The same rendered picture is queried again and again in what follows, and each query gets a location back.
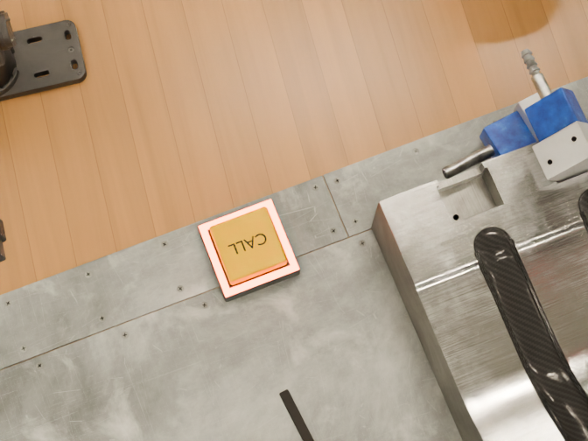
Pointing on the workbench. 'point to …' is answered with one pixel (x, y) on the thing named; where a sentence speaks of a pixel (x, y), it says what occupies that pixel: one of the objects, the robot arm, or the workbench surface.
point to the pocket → (469, 193)
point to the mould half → (528, 229)
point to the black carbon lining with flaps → (534, 330)
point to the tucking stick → (296, 416)
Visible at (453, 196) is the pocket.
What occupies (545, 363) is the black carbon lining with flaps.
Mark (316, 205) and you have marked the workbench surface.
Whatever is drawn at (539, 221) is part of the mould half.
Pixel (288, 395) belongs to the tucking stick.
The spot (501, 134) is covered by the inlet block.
